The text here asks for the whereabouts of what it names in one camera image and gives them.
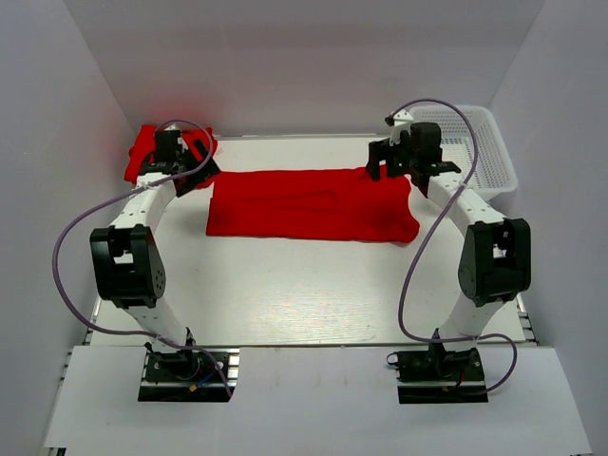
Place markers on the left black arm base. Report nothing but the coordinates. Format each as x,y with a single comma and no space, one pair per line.
188,376

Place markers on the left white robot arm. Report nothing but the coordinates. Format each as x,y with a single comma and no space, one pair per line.
127,262

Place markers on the folded red t-shirt stack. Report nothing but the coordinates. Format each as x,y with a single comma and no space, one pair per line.
145,143

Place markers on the white plastic mesh basket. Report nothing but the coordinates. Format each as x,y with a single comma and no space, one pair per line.
476,142

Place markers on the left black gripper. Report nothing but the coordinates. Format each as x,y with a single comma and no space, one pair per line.
206,170

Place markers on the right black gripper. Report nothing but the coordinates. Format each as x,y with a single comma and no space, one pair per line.
378,151

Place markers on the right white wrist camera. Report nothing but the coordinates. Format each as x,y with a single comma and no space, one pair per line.
398,122

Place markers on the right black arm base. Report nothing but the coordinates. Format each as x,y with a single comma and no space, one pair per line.
433,377

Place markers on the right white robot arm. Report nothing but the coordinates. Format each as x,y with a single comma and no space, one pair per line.
495,263

